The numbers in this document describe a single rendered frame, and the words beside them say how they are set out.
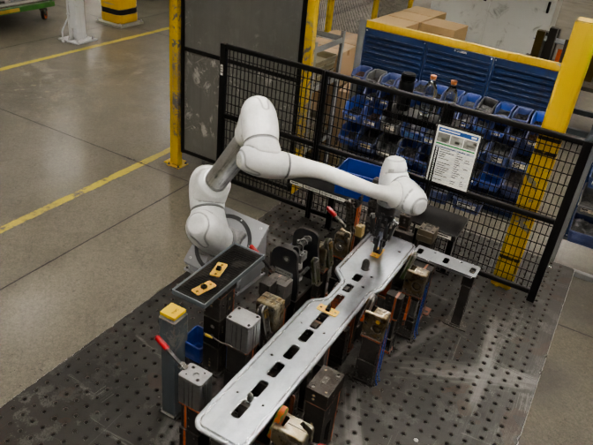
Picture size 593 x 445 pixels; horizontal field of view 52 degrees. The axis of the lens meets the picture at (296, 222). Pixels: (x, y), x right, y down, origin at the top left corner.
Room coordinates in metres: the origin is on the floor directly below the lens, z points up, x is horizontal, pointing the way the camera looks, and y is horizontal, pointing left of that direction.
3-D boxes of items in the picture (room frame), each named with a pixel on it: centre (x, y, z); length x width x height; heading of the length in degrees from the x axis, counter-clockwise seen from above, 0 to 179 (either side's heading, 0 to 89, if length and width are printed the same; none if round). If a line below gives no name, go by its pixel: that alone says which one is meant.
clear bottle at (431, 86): (2.86, -0.56, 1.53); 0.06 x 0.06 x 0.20
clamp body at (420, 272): (2.09, -0.52, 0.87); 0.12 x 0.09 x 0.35; 64
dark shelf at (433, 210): (2.71, -0.38, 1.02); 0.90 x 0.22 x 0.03; 64
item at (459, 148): (2.69, -0.70, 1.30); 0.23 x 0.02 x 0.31; 64
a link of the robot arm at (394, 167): (2.22, -0.37, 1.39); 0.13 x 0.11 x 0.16; 22
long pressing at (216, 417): (1.80, -0.15, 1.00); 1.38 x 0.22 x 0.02; 154
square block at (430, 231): (2.42, -0.60, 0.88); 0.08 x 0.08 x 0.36; 64
